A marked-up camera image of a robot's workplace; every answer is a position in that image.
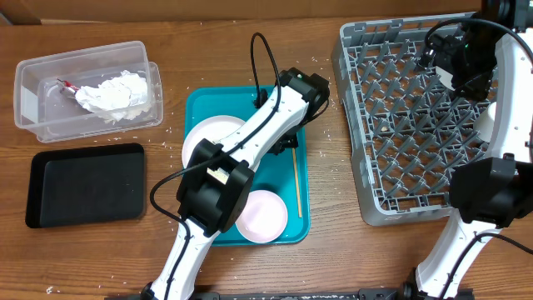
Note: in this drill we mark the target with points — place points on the white tissue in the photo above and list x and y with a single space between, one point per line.
139 95
98 100

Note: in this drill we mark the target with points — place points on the small pink bowl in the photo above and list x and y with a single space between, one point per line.
264 218

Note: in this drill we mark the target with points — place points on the grey dishwasher rack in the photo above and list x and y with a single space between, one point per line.
409 133

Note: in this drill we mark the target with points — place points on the pale green bowl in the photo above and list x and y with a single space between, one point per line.
446 76

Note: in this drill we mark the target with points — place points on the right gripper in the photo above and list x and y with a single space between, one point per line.
478 87

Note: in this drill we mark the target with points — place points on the black plastic tray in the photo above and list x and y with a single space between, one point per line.
86 185

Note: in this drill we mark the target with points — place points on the wooden chopstick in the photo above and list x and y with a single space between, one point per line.
297 183

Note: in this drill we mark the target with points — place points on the white plastic cup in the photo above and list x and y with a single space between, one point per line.
485 123

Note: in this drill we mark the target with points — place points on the clear plastic waste bin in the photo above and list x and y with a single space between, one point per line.
40 108

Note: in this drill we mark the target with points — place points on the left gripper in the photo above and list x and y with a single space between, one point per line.
293 143

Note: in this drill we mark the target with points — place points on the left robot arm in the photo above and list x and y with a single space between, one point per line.
215 184

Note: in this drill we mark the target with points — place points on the red foil snack wrapper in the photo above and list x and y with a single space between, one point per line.
66 88

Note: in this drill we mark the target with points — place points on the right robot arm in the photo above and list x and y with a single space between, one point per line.
489 194

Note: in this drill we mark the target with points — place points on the large white plate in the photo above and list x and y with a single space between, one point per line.
213 129

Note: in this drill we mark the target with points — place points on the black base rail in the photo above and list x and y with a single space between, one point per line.
362 294

